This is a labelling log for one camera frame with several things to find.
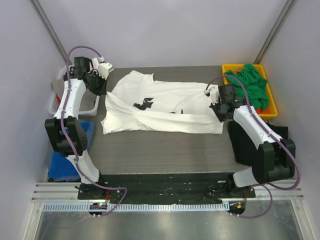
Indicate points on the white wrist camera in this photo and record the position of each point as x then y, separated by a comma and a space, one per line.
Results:
213, 93
104, 68

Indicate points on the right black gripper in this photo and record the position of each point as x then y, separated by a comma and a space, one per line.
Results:
216, 110

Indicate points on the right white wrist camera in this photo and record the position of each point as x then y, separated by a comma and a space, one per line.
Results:
213, 93

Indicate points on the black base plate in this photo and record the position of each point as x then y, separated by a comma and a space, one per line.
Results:
166, 189

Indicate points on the corner aluminium post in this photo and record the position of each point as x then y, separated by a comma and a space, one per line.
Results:
49, 28
275, 29

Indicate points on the green t shirt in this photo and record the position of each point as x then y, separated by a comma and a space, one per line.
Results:
254, 84

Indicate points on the right corner aluminium post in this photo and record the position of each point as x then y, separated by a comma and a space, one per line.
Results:
275, 29

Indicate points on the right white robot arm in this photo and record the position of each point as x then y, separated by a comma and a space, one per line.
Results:
273, 158

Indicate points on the blue t shirt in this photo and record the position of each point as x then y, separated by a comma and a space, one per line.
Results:
60, 168

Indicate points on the blue checkered cloth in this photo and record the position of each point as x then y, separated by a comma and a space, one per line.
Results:
89, 128

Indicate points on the grey cloth in basket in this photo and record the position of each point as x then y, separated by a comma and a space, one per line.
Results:
87, 102

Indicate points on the black folded t shirt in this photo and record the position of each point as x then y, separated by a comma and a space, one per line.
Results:
244, 149

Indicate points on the red cloth in basket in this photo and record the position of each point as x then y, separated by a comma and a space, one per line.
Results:
58, 99

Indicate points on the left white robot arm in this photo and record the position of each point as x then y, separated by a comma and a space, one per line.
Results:
64, 130

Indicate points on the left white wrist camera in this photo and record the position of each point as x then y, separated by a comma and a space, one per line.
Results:
104, 68

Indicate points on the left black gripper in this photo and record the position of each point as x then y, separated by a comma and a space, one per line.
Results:
99, 86

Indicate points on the white plastic basket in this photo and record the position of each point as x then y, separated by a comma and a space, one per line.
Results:
54, 105

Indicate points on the white t shirt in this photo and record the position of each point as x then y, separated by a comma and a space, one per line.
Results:
140, 103

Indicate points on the yellow plastic bin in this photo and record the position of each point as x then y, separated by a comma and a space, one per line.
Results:
271, 111

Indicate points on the white slotted cable duct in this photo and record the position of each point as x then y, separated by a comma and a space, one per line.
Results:
125, 208

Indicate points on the left corner aluminium post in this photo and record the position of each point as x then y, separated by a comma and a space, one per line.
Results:
49, 28

